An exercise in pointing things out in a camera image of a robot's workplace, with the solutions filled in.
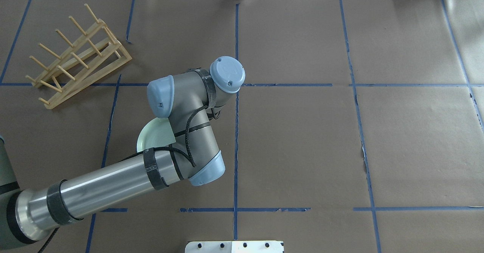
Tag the light green plate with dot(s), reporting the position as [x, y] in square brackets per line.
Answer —
[156, 133]

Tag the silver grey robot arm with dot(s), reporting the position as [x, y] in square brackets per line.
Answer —
[189, 101]

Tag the wooden dish rack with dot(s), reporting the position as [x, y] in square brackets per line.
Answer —
[91, 57]

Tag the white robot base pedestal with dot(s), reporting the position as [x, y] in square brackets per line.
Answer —
[253, 246]

